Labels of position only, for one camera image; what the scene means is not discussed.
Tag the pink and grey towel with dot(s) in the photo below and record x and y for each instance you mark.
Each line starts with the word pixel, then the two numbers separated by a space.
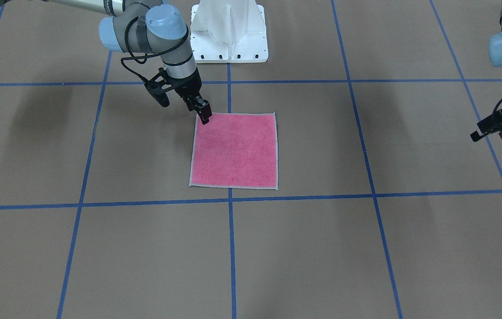
pixel 236 150

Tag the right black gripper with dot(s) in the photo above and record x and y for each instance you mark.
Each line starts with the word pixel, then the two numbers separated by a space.
pixel 188 88

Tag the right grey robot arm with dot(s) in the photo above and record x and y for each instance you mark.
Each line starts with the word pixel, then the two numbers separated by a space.
pixel 145 29

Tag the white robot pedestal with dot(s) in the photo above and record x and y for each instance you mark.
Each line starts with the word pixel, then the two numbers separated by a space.
pixel 229 31

